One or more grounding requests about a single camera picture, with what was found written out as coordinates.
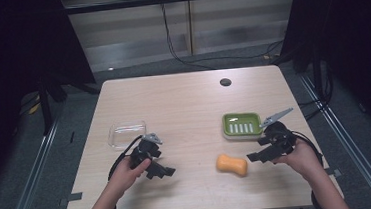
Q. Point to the green soap dish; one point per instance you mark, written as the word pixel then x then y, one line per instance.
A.
pixel 242 125

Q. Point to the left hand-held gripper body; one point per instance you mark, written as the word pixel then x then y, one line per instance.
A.
pixel 143 153

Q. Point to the orange dumbbell-shaped object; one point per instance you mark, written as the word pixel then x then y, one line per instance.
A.
pixel 232 165

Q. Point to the dark round table grommet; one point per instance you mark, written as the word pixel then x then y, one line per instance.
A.
pixel 225 82

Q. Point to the metal floor rail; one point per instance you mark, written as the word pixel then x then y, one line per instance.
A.
pixel 32 183
pixel 347 145

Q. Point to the clear glass container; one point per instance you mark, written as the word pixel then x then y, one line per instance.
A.
pixel 127 134

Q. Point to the black curtain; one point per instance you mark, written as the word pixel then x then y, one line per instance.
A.
pixel 19 57
pixel 349 38

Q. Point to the person's right hand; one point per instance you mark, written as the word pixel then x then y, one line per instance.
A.
pixel 303 160

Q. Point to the grey floor tape strip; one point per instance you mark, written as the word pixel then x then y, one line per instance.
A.
pixel 71 198

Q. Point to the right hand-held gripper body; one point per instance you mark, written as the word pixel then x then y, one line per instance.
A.
pixel 279 137

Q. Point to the person's left hand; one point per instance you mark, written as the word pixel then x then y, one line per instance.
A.
pixel 124 178

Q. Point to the black stand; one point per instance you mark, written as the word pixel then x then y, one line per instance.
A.
pixel 44 105

